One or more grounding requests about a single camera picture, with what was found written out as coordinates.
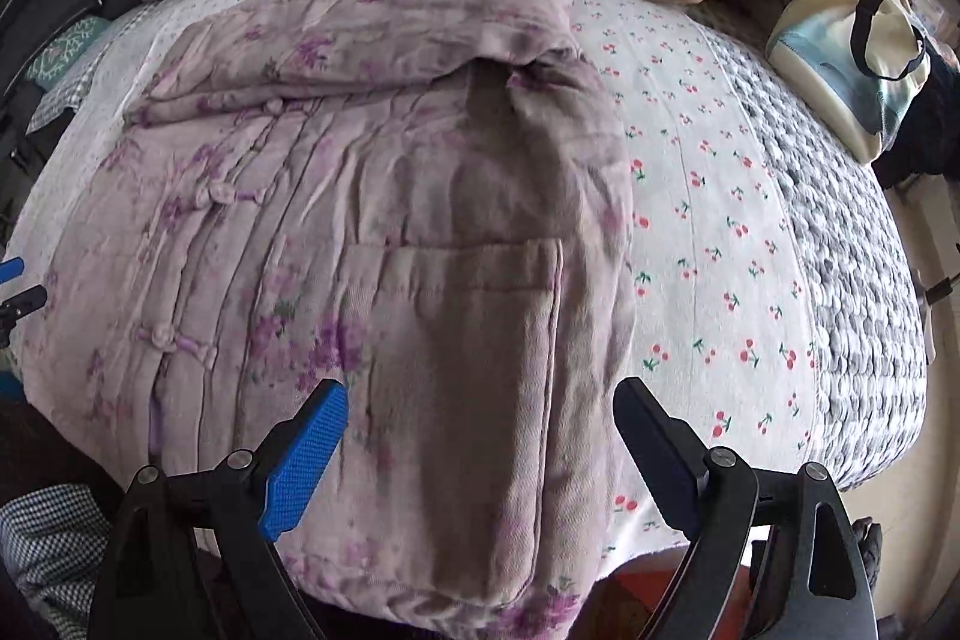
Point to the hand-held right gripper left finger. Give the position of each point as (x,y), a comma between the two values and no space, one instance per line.
(304,460)

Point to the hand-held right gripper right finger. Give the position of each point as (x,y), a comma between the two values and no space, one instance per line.
(656,452)

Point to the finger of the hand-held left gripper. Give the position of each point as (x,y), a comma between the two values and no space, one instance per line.
(22,301)
(9,271)

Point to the lilac floral padded jacket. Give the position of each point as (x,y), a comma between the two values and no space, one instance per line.
(375,197)

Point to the red box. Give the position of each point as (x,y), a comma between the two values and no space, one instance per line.
(622,602)

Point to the grey checkered cloth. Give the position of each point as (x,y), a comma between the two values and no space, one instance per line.
(56,104)

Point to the teal patterned cushion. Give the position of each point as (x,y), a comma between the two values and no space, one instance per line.
(67,51)

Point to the black white checkered cloth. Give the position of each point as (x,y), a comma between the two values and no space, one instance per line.
(45,535)

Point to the dark cloth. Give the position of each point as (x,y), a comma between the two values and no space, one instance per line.
(870,557)

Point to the cherry print bed quilt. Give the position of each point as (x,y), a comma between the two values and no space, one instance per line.
(712,197)

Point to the cream tote bag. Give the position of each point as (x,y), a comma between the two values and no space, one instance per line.
(832,55)

